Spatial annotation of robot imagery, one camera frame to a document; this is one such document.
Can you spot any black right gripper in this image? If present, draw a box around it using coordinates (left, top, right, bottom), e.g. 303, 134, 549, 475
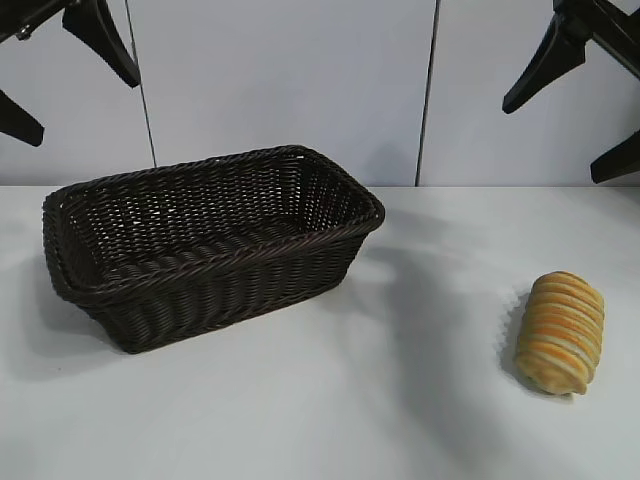
502, 0, 640, 184

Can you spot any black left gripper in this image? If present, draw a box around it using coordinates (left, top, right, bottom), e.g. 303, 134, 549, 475
0, 0, 142, 148

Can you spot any long striped bread roll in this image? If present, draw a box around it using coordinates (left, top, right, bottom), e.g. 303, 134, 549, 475
514, 271, 606, 397

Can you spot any dark brown wicker basket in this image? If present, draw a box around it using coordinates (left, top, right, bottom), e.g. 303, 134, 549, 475
42, 144, 387, 356

